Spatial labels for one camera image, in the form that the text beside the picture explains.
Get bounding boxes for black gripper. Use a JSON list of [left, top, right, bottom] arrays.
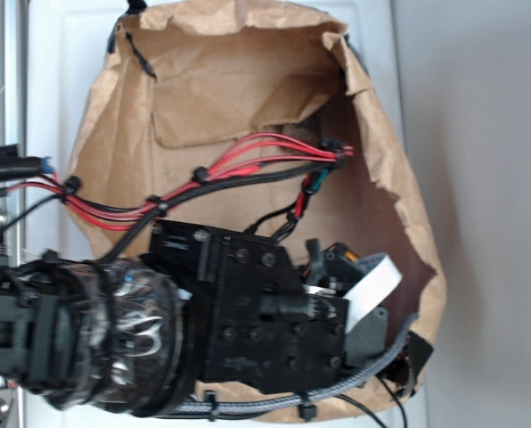
[[149, 220, 348, 394]]

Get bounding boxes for brown paper bag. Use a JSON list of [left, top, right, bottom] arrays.
[[65, 0, 448, 424]]

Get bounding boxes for brown furry lump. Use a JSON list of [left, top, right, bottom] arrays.
[[279, 115, 322, 139]]

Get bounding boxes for grey braided cable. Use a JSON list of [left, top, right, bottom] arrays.
[[176, 327, 412, 418]]

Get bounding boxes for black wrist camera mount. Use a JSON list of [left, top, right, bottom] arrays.
[[302, 239, 402, 368]]

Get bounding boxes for white ribbon cable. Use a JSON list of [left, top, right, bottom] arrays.
[[341, 252, 404, 334]]

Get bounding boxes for red black wire bundle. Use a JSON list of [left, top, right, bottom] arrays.
[[0, 132, 355, 264]]

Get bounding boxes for aluminium frame rail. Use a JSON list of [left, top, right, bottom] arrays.
[[0, 1, 28, 427]]

